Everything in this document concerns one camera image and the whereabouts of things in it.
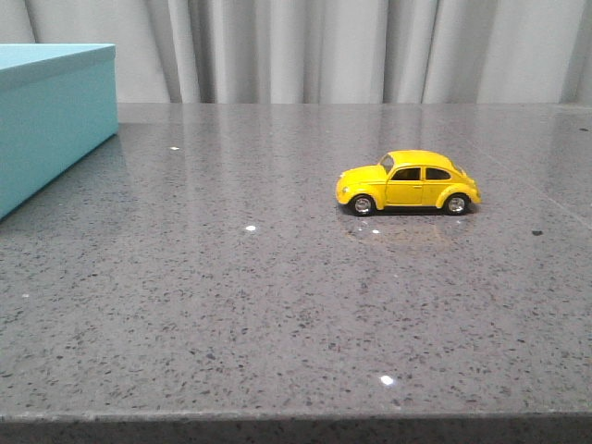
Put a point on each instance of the yellow toy beetle car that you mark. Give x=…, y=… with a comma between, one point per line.
x=408, y=178

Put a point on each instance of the light blue storage box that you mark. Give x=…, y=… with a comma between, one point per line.
x=58, y=103

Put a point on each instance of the grey pleated curtain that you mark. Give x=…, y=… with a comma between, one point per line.
x=327, y=52

